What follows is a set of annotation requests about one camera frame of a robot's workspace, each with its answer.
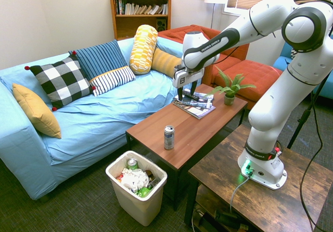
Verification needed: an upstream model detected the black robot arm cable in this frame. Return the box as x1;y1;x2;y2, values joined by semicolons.
293;0;333;232

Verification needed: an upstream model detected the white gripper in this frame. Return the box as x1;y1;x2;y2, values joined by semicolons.
172;69;205;101

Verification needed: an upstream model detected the plain mustard yellow pillow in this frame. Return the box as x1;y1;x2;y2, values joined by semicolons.
11;83;62;140

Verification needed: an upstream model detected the black speaker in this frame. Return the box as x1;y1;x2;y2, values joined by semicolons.
156;18;168;32

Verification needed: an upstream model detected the orange ottoman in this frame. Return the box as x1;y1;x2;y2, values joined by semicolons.
211;59;284;111

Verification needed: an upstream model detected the wooden bookshelf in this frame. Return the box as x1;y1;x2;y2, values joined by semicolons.
107;0;174;42

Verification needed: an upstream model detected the stack of magazines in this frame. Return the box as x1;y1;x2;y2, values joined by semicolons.
172;100;217;121

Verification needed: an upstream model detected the crumpled white paper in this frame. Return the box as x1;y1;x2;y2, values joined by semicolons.
120;167;150;192

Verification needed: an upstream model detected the grey base cable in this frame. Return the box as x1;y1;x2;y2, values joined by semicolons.
229;174;252;215

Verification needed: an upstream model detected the blue striped pillow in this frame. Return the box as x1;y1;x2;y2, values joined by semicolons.
68;39;137;97

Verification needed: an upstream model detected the white plastic trash bin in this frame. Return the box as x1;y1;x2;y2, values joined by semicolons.
105;150;168;227

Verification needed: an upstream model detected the silver blue drink can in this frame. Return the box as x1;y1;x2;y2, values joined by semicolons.
163;125;175;151

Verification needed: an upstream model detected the black remote control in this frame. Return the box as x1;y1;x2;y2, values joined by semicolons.
181;89;200;101

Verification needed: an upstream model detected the light blue sofa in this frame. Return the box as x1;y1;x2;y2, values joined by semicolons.
0;36;202;201

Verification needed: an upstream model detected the black tripod stand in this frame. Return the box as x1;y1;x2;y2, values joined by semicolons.
286;73;330;150

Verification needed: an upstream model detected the green wrapper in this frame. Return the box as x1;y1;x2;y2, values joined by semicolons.
137;187;153;198

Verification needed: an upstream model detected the orange armchair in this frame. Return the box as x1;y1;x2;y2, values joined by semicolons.
157;24;250;87

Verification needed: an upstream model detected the potted green fern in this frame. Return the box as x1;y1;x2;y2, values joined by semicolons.
206;66;257;107

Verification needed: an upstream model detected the grey cover magazine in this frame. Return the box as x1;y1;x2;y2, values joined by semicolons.
183;92;215;103

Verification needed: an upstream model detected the row of books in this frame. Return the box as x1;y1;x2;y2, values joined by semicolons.
114;0;169;16

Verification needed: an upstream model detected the mustard striped cushion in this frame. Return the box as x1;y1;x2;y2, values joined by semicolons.
150;47;183;79

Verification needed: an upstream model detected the yellow white patterned bolster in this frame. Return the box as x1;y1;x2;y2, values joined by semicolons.
129;24;159;75

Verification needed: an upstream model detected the dark blue cover magazine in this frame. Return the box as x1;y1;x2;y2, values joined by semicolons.
175;96;215;111

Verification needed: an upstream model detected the dark rustic wooden table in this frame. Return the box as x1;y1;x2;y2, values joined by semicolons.
184;123;333;232

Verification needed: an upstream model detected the green can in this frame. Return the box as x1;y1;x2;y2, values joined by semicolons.
126;158;139;171

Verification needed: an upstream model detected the black white checkered pillow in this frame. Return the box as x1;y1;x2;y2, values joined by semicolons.
24;50;97;112

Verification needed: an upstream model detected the black power box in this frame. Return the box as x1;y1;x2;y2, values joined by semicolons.
213;209;249;231

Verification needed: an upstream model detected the reddish wooden coffee table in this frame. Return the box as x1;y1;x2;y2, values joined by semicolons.
125;83;249;212

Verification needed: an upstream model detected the blue chair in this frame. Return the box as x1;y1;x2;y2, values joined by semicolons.
273;33;333;100

